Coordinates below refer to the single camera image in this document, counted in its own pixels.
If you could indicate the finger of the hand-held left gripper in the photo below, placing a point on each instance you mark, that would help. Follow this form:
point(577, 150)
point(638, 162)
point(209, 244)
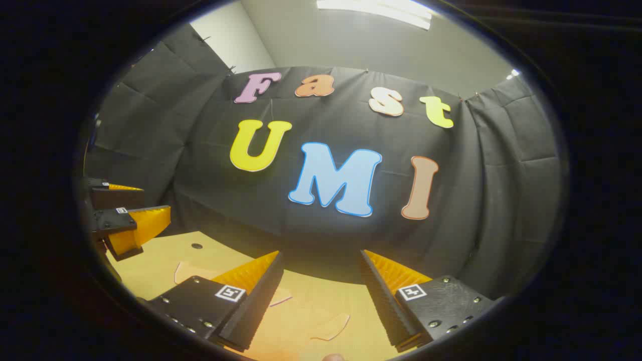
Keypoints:
point(115, 198)
point(113, 221)

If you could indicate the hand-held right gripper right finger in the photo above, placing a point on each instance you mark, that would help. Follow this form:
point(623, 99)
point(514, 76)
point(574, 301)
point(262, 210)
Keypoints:
point(381, 301)

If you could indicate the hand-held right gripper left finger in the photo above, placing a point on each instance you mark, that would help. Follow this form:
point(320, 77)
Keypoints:
point(261, 301)

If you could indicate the orange T-shirt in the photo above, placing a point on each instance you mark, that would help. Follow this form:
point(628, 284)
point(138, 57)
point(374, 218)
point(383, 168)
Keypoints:
point(301, 331)

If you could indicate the ceiling light panel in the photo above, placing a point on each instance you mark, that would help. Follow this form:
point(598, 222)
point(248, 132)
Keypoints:
point(381, 10)

